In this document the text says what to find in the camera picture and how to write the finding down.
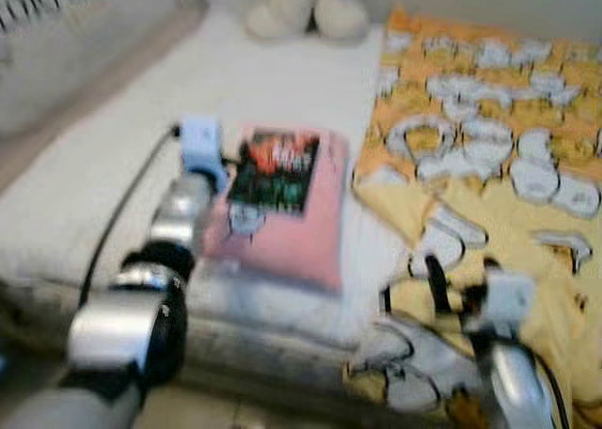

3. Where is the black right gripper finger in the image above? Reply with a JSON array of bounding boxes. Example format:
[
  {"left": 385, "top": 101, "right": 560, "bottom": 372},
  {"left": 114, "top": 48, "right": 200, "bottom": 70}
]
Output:
[{"left": 425, "top": 253, "right": 453, "bottom": 317}]

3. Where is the dark book with red cover art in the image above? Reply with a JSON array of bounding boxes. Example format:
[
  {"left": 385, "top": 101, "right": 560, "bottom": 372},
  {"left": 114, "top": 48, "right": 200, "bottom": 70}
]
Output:
[{"left": 226, "top": 128, "right": 322, "bottom": 216}]

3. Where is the pink pillow with fist print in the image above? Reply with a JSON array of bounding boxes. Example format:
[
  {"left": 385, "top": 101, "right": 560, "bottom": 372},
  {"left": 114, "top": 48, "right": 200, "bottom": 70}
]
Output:
[{"left": 202, "top": 125, "right": 350, "bottom": 294}]

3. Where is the yellow egg print blanket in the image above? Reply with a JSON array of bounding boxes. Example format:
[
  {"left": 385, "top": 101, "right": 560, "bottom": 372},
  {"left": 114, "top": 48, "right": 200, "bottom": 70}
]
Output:
[{"left": 343, "top": 6, "right": 602, "bottom": 429}]

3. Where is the white quilted mattress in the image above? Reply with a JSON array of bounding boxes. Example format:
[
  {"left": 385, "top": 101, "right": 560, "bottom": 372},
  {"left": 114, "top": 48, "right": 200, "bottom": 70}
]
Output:
[{"left": 0, "top": 4, "right": 452, "bottom": 425}]

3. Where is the cream plush toy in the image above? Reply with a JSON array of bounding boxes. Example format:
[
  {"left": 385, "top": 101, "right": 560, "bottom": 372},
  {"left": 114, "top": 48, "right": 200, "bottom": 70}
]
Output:
[{"left": 246, "top": 0, "right": 371, "bottom": 43}]

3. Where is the grey floral patterned curtain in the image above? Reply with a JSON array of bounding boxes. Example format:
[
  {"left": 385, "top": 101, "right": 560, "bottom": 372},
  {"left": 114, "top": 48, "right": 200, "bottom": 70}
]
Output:
[{"left": 0, "top": 0, "right": 204, "bottom": 138}]

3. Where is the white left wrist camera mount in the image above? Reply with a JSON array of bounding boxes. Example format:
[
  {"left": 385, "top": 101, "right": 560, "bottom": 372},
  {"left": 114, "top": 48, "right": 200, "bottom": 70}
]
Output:
[{"left": 179, "top": 117, "right": 228, "bottom": 191}]

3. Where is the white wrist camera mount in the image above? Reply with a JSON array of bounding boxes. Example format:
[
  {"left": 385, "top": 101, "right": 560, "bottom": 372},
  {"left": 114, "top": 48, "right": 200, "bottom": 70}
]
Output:
[
  {"left": 179, "top": 117, "right": 228, "bottom": 191},
  {"left": 484, "top": 271, "right": 537, "bottom": 341}
]

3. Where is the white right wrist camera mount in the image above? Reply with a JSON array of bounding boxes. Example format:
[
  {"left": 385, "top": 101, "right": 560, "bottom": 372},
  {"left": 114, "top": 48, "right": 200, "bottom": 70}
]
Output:
[{"left": 484, "top": 271, "right": 537, "bottom": 341}]

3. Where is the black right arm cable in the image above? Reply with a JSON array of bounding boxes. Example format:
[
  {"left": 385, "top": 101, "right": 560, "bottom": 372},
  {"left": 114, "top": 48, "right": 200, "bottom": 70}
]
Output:
[{"left": 470, "top": 335, "right": 573, "bottom": 429}]

